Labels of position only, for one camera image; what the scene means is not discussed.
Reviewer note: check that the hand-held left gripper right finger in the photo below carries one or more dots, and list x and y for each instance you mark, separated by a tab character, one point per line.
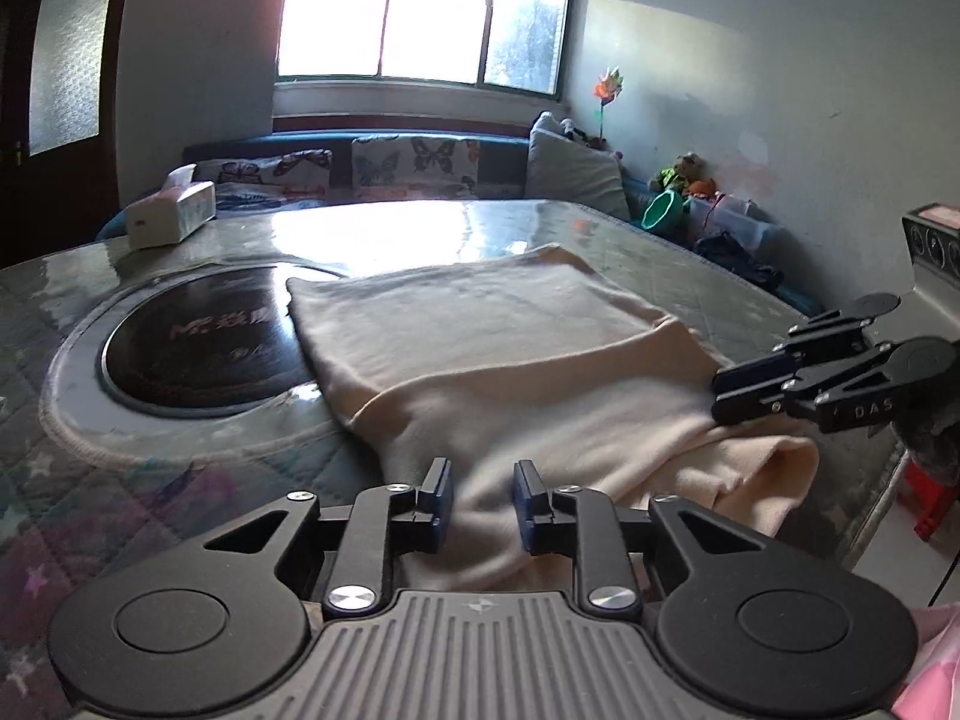
525	510

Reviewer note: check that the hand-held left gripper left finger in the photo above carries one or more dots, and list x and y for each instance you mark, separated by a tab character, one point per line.
442	504

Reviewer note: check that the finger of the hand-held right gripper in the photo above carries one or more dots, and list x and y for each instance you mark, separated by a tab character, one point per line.
750	376
750	405

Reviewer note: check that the cream cloth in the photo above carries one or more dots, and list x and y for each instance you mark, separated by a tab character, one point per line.
525	360

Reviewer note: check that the dark blue clothes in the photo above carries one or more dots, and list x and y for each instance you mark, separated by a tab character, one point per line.
739	255

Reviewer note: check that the red stool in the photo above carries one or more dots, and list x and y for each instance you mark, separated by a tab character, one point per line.
926	495

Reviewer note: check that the clear plastic box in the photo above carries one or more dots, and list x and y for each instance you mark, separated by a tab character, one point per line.
731	221

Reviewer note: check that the green bowl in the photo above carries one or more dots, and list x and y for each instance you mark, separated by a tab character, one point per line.
664	214

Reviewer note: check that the orange toy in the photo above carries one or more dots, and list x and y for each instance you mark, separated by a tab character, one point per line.
703	186

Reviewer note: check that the plush toy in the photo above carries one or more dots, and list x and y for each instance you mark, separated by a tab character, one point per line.
675	172

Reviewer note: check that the grey pillow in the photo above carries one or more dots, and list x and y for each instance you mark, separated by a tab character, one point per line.
574	176

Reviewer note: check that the round black induction cooker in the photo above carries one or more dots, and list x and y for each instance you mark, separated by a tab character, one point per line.
202	345

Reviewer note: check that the person's pink clothing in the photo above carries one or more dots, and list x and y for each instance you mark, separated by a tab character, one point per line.
937	660

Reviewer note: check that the colourful pinwheel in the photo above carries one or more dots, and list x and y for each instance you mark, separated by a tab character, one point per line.
609	86

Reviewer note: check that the blue sofa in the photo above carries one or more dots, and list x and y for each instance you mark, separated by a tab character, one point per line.
499	165

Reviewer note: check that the butterfly print cushion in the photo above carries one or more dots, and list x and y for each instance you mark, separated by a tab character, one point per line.
416	165
262	169

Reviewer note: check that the white tissue box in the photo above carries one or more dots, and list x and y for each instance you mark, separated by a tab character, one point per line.
161	221

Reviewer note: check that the window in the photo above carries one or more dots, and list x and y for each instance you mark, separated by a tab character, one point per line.
330	15

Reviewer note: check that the dark wooden door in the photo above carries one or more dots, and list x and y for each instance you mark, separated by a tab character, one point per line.
71	60

